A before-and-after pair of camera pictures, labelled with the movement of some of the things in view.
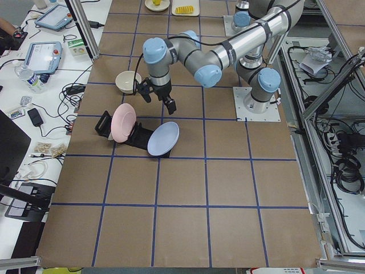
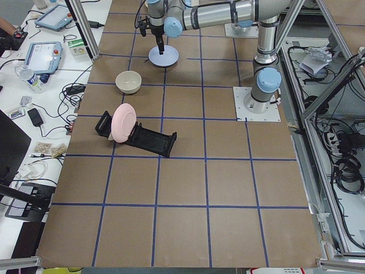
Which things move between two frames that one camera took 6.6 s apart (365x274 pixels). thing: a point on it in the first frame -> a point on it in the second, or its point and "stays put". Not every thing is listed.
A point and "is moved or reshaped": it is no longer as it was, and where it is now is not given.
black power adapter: (35, 117) stays put
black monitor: (14, 144) stays put
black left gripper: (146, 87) -> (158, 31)
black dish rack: (140, 137) stays put
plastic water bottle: (33, 81) stays put
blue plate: (162, 138) is moved or reshaped
